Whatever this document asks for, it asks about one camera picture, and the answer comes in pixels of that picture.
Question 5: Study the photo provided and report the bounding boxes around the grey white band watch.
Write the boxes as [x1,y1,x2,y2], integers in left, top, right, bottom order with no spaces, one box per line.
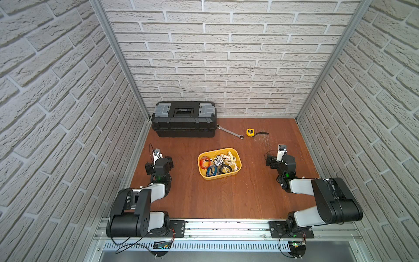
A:
[214,156,224,167]

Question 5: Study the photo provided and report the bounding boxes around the red orange glasses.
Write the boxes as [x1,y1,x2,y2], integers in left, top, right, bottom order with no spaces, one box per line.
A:
[200,156,212,170]

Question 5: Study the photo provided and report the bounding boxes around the beige strap watch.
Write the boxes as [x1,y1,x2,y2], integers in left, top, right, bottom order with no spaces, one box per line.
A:
[220,151,237,165]

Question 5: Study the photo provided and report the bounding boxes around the yellow plastic storage box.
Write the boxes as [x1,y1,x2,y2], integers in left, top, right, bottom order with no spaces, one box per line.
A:
[197,148,242,180]

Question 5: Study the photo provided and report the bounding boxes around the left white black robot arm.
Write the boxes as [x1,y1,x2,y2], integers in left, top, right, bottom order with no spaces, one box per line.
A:
[106,157,173,238]

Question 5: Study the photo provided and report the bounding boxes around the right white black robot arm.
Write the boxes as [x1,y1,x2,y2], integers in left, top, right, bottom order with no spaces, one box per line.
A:
[266,155,363,239]

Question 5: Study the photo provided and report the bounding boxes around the silver combination wrench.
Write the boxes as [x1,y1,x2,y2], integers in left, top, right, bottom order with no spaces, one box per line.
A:
[217,125,244,140]

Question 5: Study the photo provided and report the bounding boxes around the black grey toolbox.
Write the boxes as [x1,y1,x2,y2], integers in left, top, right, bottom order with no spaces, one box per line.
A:
[151,101,217,138]

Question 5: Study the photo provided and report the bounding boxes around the yellow tape measure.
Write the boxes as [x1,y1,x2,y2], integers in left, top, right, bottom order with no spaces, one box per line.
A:
[246,128,255,137]

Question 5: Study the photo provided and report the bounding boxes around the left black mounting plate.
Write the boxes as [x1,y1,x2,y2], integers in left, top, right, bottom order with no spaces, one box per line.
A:
[146,219,186,238]

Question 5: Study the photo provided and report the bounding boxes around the black mounting plate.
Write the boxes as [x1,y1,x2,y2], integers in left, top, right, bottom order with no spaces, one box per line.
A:
[268,220,314,239]
[146,219,186,238]

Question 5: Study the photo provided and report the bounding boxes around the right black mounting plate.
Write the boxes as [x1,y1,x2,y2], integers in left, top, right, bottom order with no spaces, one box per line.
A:
[268,220,314,239]

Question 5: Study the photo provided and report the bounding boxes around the left controller board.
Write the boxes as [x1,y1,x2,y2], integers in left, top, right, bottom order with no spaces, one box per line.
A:
[151,241,172,257]

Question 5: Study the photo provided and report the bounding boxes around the controller board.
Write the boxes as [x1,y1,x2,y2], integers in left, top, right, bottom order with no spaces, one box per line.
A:
[151,241,172,257]
[288,241,306,259]

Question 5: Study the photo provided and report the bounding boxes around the right controller board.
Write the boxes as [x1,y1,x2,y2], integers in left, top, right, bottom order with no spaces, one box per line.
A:
[288,241,306,259]

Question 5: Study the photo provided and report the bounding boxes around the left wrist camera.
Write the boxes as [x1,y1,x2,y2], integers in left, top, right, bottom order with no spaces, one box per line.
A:
[152,148,163,160]

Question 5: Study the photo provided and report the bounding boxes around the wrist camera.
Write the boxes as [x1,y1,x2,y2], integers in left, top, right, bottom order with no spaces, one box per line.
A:
[276,145,288,162]
[152,148,163,160]

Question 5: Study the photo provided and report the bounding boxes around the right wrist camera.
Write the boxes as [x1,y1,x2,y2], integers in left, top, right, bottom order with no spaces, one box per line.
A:
[276,145,288,162]

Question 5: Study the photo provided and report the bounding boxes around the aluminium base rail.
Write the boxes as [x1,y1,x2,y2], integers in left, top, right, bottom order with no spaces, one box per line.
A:
[94,217,354,243]

